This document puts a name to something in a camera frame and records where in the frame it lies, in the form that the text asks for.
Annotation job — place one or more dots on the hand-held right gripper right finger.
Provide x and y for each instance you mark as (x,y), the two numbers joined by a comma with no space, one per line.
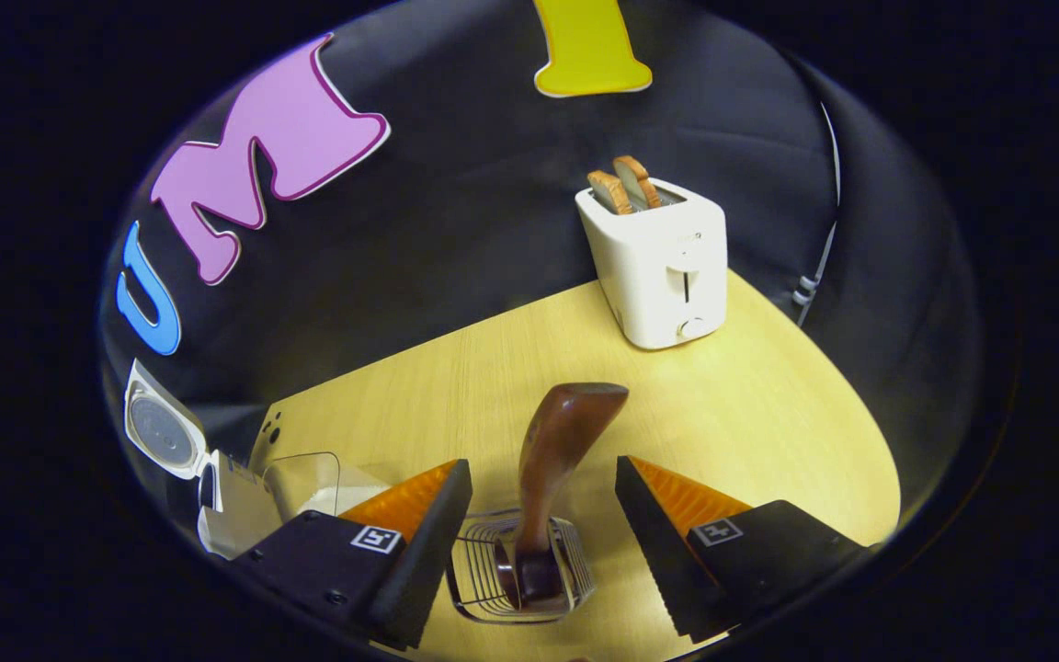
(654,542)

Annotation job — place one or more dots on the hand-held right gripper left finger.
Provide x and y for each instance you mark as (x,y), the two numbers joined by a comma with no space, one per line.
(424,552)

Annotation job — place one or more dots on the clear plastic rice container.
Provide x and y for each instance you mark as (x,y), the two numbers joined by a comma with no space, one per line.
(309,483)

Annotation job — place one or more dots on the brown wooden spoon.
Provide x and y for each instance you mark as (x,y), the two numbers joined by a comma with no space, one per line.
(552,450)

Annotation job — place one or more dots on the white rice cooker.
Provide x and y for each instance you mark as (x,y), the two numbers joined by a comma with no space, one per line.
(162,428)

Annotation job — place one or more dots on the white toaster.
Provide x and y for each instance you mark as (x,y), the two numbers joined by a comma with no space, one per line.
(658,276)

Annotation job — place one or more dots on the brown toast slice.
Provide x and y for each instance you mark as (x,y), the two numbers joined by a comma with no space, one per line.
(610,193)
(637,181)

